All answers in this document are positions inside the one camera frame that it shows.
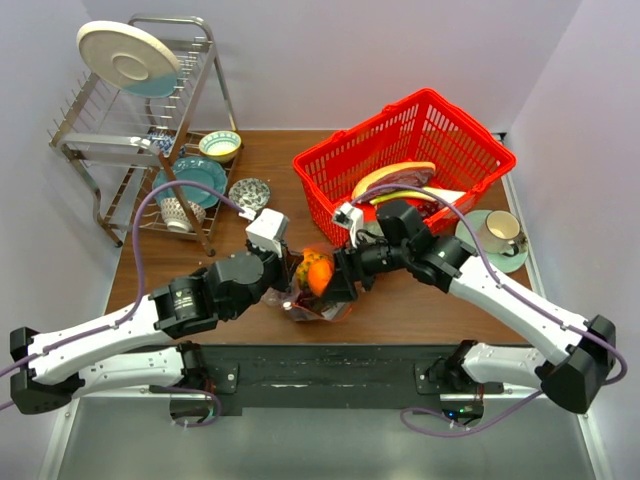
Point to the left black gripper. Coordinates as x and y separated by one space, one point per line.
285 264

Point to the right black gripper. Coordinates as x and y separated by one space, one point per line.
353 260

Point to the small toy pineapple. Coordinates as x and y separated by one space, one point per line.
310 256

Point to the clear zip top bag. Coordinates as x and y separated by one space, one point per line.
336 312

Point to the purple grape bunch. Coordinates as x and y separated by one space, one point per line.
307 308
428 209

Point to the red plastic shopping basket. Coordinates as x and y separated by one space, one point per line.
422 127

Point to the orange fruit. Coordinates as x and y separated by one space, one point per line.
319 276

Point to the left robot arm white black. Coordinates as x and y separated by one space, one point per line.
145 343

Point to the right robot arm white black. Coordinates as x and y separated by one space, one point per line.
568 359

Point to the black white patterned bowl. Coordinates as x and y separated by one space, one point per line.
251 193

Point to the patterned bowl in rack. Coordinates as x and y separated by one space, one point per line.
175 217

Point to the teal scalloped plate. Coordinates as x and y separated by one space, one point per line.
203 171

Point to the yellow rimmed teal bowl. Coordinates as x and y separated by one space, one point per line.
220 146

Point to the white green leek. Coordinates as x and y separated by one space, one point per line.
427 194

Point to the metal dish rack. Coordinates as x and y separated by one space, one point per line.
103 134

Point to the cream enamel mug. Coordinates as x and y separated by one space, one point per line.
501 233

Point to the blue patterned dish in rack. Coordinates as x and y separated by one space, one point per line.
163 140

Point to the large white blue plate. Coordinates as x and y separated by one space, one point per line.
129 58

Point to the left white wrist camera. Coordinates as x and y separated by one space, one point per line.
267 231

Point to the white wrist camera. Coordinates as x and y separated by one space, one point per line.
350 218
267 231

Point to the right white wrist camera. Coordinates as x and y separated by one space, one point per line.
350 218

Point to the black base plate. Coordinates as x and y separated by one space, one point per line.
315 376

